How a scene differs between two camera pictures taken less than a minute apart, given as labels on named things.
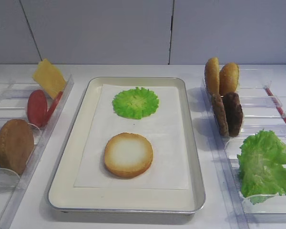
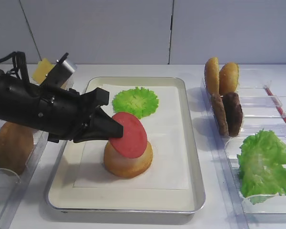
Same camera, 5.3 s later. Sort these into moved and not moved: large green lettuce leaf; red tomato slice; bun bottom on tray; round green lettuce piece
Moved: red tomato slice
Not moved: large green lettuce leaf; bun bottom on tray; round green lettuce piece
